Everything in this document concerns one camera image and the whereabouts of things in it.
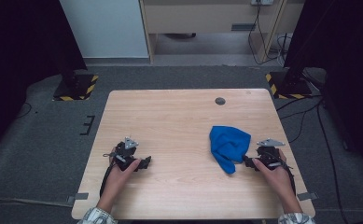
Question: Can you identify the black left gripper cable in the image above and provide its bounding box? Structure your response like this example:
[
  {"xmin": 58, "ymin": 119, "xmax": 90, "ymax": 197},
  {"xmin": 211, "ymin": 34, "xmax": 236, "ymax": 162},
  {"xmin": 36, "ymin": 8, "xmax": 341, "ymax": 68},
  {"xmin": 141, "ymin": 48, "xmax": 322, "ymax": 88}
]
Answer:
[{"xmin": 99, "ymin": 161, "xmax": 117, "ymax": 199}]

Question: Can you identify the thin black floor cable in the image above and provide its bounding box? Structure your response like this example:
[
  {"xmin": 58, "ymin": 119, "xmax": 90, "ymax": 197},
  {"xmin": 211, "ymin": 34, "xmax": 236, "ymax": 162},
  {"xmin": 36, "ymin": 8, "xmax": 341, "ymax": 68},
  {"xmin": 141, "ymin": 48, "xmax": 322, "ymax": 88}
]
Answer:
[{"xmin": 15, "ymin": 102, "xmax": 33, "ymax": 119}]

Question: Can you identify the grey tape piece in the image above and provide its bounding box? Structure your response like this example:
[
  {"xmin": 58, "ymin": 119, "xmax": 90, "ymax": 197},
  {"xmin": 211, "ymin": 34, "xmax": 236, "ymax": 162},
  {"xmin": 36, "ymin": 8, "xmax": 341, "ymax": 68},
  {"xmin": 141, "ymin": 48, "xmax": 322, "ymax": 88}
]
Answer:
[
  {"xmin": 66, "ymin": 192, "xmax": 90, "ymax": 204},
  {"xmin": 296, "ymin": 191, "xmax": 319, "ymax": 202}
]

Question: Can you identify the blue cloth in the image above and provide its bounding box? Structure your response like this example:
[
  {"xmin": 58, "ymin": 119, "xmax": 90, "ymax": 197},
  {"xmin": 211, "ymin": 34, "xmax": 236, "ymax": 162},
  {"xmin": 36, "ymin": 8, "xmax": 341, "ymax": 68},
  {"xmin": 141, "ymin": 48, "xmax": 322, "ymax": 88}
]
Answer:
[{"xmin": 209, "ymin": 125, "xmax": 252, "ymax": 175}]

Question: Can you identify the black stand base striped tape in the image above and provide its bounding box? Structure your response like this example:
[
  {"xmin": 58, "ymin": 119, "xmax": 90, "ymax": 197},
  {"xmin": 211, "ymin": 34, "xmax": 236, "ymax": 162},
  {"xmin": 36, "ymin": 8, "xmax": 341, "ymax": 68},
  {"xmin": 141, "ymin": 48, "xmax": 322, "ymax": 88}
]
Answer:
[
  {"xmin": 265, "ymin": 71, "xmax": 314, "ymax": 100},
  {"xmin": 52, "ymin": 74, "xmax": 99, "ymax": 102}
]

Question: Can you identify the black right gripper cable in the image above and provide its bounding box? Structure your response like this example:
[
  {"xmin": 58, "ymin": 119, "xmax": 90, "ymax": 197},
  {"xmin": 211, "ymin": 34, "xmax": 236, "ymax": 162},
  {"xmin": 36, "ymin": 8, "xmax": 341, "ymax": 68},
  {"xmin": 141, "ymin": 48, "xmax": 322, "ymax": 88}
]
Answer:
[{"xmin": 275, "ymin": 153, "xmax": 297, "ymax": 195}]

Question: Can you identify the grey vent plate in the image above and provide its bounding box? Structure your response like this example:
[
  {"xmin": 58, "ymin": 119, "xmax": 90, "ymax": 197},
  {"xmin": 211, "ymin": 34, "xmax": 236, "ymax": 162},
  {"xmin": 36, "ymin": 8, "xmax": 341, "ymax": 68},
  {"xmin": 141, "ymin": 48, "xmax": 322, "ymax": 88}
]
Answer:
[{"xmin": 230, "ymin": 23, "xmax": 257, "ymax": 32}]

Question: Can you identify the white power strip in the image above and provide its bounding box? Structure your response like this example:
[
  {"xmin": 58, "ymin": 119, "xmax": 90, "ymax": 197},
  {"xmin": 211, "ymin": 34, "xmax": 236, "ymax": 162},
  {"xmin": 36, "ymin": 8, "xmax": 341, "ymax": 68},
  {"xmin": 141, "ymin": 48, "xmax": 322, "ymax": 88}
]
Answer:
[{"xmin": 251, "ymin": 0, "xmax": 275, "ymax": 7}]

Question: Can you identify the black power cable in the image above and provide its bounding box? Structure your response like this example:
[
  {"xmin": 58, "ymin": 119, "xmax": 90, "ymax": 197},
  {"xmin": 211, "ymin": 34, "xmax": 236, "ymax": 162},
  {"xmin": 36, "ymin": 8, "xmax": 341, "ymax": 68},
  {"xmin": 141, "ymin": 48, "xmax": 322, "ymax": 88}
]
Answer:
[{"xmin": 247, "ymin": 3, "xmax": 284, "ymax": 65}]

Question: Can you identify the long black floor cable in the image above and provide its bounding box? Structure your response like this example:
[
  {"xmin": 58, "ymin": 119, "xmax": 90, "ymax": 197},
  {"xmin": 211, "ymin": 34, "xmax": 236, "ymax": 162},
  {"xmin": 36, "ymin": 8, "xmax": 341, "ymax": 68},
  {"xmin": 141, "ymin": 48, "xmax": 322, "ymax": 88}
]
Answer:
[{"xmin": 316, "ymin": 102, "xmax": 350, "ymax": 224}]

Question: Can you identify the black curtain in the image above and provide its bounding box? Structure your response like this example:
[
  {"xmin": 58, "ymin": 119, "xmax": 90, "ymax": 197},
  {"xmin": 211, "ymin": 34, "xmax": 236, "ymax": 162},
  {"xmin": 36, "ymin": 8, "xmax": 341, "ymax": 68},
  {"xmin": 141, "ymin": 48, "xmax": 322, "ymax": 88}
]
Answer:
[
  {"xmin": 283, "ymin": 0, "xmax": 363, "ymax": 169},
  {"xmin": 0, "ymin": 0, "xmax": 89, "ymax": 157}
]

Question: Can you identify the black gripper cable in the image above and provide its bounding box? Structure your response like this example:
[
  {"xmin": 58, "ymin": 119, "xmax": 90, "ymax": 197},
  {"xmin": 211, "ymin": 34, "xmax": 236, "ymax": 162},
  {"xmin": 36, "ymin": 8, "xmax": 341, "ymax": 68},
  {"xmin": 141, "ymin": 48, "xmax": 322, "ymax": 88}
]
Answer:
[
  {"xmin": 275, "ymin": 153, "xmax": 297, "ymax": 195},
  {"xmin": 99, "ymin": 161, "xmax": 117, "ymax": 199}
]

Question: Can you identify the white panel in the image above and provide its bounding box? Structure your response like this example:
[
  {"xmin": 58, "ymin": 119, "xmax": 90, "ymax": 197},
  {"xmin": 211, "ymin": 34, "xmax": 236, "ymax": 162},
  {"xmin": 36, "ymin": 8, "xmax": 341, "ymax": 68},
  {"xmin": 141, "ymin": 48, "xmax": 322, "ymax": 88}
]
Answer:
[{"xmin": 59, "ymin": 0, "xmax": 149, "ymax": 59}]

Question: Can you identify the person's right hand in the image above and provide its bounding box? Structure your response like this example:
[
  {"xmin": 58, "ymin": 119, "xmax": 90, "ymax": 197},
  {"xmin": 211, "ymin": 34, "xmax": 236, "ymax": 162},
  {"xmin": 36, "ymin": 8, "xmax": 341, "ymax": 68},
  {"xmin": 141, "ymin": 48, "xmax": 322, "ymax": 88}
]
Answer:
[{"xmin": 252, "ymin": 148, "xmax": 296, "ymax": 200}]

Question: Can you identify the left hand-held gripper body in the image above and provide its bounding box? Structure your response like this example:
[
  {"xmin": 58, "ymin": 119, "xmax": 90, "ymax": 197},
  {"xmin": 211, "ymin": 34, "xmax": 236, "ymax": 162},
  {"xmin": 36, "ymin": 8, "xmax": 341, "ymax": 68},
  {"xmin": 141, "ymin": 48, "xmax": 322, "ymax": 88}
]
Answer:
[{"xmin": 103, "ymin": 136, "xmax": 140, "ymax": 172}]

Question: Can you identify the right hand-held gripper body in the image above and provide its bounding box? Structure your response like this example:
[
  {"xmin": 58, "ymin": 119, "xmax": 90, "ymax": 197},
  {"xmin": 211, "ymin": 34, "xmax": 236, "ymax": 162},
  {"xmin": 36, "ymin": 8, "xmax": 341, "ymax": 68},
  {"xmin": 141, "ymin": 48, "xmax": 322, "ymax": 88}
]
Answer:
[{"xmin": 255, "ymin": 138, "xmax": 286, "ymax": 171}]

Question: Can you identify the person's left hand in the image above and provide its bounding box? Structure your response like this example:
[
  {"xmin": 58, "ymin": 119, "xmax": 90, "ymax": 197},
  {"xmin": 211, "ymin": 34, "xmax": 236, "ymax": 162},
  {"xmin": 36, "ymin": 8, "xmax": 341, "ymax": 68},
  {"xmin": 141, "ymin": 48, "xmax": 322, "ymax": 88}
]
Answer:
[{"xmin": 103, "ymin": 155, "xmax": 142, "ymax": 199}]

